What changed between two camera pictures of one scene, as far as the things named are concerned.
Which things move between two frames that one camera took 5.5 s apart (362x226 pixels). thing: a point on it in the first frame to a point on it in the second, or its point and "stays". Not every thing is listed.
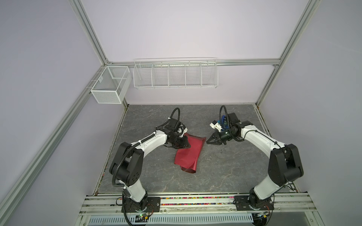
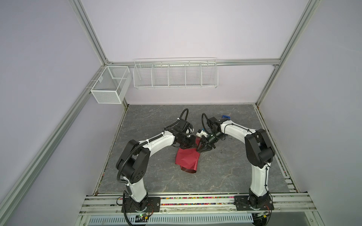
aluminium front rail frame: (304, 205) stays
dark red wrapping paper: (187, 157) stays
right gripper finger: (214, 135) to (202, 146)
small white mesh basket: (111, 86) stays
